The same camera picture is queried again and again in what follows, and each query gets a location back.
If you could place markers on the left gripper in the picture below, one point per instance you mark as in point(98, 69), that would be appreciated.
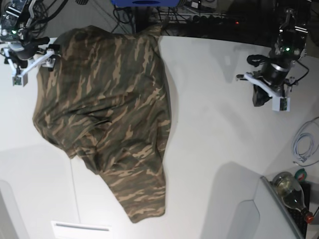
point(272, 73)

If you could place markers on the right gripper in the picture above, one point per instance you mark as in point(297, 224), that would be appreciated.
point(25, 51)

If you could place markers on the camouflage t-shirt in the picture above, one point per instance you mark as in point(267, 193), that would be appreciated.
point(106, 102)

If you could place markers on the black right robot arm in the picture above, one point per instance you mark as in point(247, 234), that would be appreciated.
point(18, 26)

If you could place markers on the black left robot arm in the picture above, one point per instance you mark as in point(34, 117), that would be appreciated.
point(287, 48)

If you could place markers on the blue box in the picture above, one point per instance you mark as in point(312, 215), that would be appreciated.
point(145, 3)

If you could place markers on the green tape roll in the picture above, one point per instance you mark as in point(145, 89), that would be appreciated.
point(301, 175)

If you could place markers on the clear plastic bottle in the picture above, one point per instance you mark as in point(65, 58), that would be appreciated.
point(291, 194)

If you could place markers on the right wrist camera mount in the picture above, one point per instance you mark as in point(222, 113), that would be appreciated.
point(45, 58)

